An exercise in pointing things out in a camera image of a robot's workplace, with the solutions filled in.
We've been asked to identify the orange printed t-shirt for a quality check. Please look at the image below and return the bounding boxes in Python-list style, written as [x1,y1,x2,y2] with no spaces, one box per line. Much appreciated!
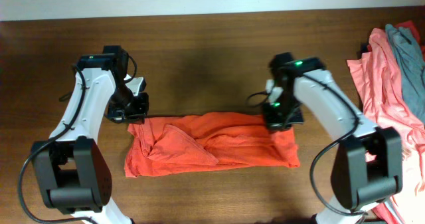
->
[124,112,300,177]

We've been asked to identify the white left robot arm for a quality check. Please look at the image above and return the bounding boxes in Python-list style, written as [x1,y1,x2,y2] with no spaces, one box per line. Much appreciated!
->
[29,45,149,223]

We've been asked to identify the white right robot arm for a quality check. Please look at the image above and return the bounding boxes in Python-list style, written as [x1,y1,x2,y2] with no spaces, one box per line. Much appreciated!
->
[261,53,403,223]

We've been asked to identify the pink t-shirt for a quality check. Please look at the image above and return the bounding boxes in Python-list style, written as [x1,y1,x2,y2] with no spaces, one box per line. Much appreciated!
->
[347,28,424,223]

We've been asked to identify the grey t-shirt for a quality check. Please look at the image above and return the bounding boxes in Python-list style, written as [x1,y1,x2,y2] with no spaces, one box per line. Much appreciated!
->
[385,24,424,123]

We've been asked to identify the red garment in pile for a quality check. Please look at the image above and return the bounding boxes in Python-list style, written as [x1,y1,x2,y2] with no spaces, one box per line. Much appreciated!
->
[395,20,424,58]

